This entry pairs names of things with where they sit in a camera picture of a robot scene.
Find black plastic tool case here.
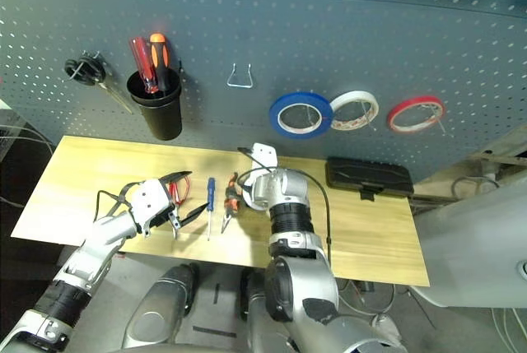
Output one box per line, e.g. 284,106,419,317
324,156,414,202

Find white tape roll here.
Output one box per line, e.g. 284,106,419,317
329,90,380,132

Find white floor cables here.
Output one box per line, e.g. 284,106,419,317
492,307,527,353

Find orange black handled screwdriver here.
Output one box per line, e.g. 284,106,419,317
149,32,170,93

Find metal peg hook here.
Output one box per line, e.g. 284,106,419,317
302,105,319,128
360,101,376,132
419,104,446,134

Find silver right robot leg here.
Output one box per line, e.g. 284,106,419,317
240,268,289,353

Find small blue screwdriver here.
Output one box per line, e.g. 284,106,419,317
205,177,217,242

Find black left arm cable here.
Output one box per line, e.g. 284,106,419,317
95,190,133,222

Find wire loop pliers holder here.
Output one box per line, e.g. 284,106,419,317
226,63,254,89

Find dark grey metal pegboard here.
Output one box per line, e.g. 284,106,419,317
0,0,527,183

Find black handled scissors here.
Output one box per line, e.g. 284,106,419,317
64,51,135,115

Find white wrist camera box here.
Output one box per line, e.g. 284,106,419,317
130,179,176,230
250,142,277,173

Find blue tape roll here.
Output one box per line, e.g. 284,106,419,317
268,91,333,139

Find large white plastic shell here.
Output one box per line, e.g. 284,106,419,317
409,182,527,309

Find black side table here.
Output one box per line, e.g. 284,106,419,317
0,109,57,263

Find grey cable tangle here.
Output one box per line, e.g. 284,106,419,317
0,122,54,156

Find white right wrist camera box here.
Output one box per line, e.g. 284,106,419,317
250,142,277,173

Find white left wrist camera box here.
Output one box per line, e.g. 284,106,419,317
130,179,176,230

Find clear red handled screwdriver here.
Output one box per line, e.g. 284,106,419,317
129,36,160,95

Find red handled scissors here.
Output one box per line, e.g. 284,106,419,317
167,174,193,241

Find red tape roll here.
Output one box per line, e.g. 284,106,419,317
386,95,446,134

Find black plastic cup holder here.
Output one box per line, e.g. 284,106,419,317
126,68,183,142

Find beige wooden frame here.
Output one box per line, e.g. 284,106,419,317
411,122,527,214

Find orange black needle-nose pliers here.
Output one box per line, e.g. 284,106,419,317
221,171,244,234

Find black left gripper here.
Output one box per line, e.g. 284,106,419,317
152,170,247,239

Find silver robot leg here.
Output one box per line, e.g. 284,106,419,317
240,268,289,353
122,262,198,350

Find silver left robot leg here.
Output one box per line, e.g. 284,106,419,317
122,262,198,350

